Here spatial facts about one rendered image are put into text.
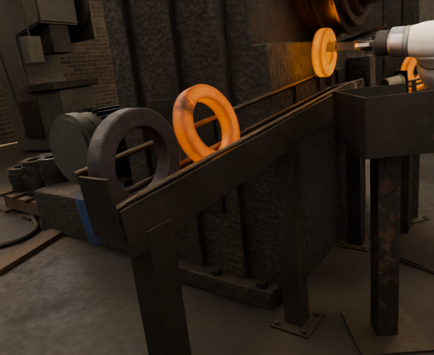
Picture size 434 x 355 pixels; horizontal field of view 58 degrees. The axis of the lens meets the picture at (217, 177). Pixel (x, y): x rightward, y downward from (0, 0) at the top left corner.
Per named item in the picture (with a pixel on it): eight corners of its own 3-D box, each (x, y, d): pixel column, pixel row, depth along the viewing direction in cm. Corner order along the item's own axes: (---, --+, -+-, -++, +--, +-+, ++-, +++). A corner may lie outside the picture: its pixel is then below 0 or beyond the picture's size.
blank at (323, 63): (309, 32, 123) (320, 30, 121) (327, 26, 135) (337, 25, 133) (312, 81, 129) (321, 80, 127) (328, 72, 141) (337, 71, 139)
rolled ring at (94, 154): (168, 96, 71) (156, 97, 73) (84, 125, 57) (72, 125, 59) (189, 189, 77) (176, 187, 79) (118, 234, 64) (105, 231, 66)
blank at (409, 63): (409, 96, 177) (416, 96, 174) (394, 70, 171) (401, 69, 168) (429, 72, 179) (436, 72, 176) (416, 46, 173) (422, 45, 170)
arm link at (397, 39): (411, 56, 120) (391, 57, 124) (413, 25, 118) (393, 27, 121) (405, 58, 113) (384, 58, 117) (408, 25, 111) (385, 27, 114)
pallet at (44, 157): (58, 230, 230) (41, 158, 218) (-2, 211, 280) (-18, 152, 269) (192, 175, 319) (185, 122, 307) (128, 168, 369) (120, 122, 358)
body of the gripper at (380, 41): (385, 55, 117) (354, 58, 122) (392, 55, 123) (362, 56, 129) (387, 29, 114) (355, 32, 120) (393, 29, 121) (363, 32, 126)
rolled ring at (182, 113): (204, 176, 81) (194, 179, 83) (250, 149, 94) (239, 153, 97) (169, 92, 78) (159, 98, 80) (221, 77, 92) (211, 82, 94)
